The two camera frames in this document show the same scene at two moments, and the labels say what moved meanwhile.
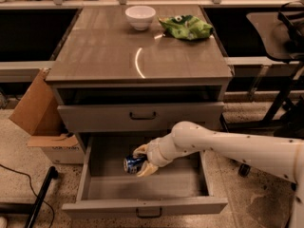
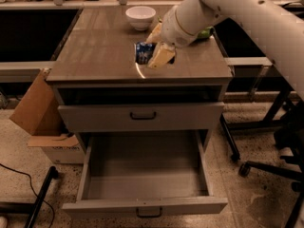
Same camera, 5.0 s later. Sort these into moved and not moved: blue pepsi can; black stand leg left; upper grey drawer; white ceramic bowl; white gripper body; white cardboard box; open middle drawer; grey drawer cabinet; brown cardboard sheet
Moved: white gripper body; blue pepsi can
Not moved: white ceramic bowl; grey drawer cabinet; black stand leg left; upper grey drawer; brown cardboard sheet; open middle drawer; white cardboard box
